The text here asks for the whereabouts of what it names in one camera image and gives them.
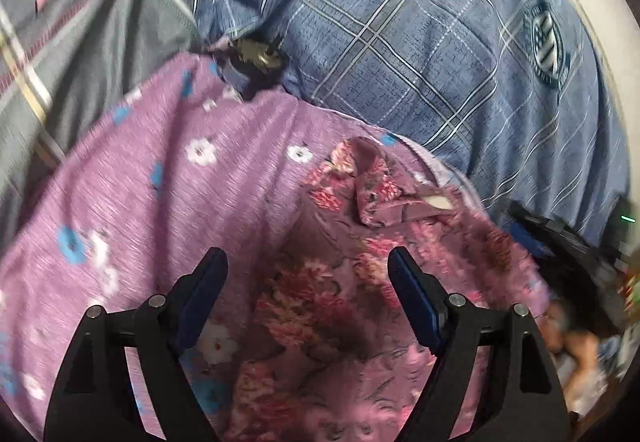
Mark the purple flowered cloth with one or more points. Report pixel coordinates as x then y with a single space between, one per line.
150 222

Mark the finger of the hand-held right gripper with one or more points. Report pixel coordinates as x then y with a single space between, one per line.
542 224

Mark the dark small object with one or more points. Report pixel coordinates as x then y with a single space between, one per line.
252 64

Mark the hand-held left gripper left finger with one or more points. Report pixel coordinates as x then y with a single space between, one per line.
200 307

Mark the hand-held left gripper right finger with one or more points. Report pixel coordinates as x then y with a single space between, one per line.
415 302

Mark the blue plaid quilt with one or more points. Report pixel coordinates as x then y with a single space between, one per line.
400 47

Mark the pink swirl floral garment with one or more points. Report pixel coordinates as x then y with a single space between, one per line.
320 292

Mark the person's right hand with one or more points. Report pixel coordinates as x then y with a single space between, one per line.
575 342

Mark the grey star-pattern cloth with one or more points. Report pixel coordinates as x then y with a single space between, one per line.
125 47

